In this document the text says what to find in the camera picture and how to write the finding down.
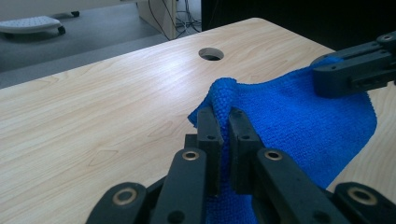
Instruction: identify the white wheeled footrest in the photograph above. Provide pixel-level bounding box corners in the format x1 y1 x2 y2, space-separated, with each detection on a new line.
0 10 80 35

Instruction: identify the black hanging cables bundle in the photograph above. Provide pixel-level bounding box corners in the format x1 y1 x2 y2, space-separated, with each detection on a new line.
147 0 203 41

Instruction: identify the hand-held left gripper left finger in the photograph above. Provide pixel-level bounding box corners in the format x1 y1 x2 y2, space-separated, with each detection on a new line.
195 106 225 197

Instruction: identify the blue cloth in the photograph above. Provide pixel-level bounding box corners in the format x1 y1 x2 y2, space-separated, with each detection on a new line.
187 56 378 224

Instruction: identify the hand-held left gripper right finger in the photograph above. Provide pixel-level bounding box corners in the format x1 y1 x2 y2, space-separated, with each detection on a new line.
228 106 266 196

